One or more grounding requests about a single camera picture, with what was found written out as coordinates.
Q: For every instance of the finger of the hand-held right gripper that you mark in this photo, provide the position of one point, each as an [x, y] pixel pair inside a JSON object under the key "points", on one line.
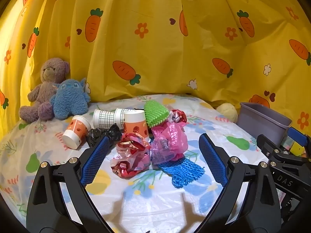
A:
{"points": [[269, 148], [297, 136]]}

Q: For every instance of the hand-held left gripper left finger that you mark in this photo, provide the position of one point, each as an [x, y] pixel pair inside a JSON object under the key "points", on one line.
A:
{"points": [[96, 157]]}

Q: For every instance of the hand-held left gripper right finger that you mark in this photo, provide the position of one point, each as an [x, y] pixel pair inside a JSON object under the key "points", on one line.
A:
{"points": [[213, 157]]}

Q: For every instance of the black plastic bag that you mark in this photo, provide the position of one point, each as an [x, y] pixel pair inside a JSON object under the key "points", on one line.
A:
{"points": [[97, 134]]}

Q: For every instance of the grey plastic bin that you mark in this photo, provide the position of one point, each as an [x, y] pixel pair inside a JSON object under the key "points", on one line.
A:
{"points": [[260, 121]]}

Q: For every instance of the orange fruit print paper cup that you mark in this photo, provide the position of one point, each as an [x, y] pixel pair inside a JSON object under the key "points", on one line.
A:
{"points": [[134, 126], [76, 128]]}

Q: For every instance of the yellow tissue pack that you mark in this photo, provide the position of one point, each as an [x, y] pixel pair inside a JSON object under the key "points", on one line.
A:
{"points": [[297, 149]]}

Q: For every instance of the blue foam fruit net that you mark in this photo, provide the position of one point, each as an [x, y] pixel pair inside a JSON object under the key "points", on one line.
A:
{"points": [[182, 172]]}

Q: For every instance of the large crumpled red wrapper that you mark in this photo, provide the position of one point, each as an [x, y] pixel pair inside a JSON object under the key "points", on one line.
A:
{"points": [[131, 155]]}

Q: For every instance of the white grid print paper cup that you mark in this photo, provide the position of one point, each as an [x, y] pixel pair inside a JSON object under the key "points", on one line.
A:
{"points": [[103, 118], [119, 116]]}

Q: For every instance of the cream plush ball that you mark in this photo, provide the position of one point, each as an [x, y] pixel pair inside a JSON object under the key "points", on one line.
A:
{"points": [[227, 112]]}

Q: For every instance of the pink plastic bag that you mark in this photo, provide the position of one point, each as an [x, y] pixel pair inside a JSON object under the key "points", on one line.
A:
{"points": [[167, 140]]}

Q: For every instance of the small crumpled red wrapper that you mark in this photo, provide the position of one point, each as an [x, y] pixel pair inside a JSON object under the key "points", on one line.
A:
{"points": [[178, 116]]}

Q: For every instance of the blue plush toy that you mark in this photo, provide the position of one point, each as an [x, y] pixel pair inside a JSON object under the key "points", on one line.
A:
{"points": [[69, 99]]}

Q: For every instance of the floral plastic tablecloth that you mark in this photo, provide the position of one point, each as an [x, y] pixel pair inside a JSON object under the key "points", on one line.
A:
{"points": [[158, 203]]}

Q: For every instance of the green foam fruit net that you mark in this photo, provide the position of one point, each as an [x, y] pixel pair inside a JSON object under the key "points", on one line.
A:
{"points": [[154, 112]]}

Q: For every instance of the purple teddy bear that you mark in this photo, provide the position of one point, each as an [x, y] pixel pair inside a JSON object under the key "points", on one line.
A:
{"points": [[46, 87]]}

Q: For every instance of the yellow carrot print curtain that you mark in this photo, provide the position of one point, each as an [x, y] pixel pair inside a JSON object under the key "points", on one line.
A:
{"points": [[170, 41]]}

